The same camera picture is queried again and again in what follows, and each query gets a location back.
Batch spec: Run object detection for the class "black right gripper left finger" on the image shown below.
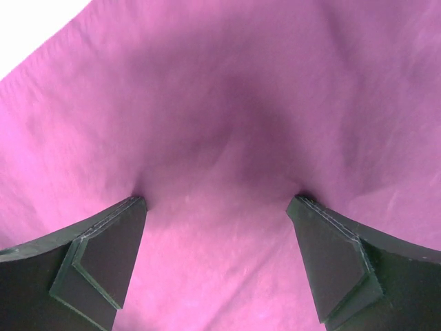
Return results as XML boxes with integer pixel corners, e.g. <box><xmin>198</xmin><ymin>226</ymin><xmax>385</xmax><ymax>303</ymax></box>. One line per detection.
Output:
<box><xmin>1</xmin><ymin>197</ymin><xmax>147</xmax><ymax>331</ymax></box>

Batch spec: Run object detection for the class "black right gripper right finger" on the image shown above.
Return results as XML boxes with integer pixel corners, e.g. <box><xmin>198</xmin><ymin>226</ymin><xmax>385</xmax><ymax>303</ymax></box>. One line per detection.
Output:
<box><xmin>287</xmin><ymin>194</ymin><xmax>440</xmax><ymax>331</ymax></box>

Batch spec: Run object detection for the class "purple surgical drape cloth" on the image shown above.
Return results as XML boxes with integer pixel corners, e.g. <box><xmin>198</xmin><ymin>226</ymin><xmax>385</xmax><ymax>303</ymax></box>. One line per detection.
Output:
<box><xmin>1</xmin><ymin>1</ymin><xmax>440</xmax><ymax>330</ymax></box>

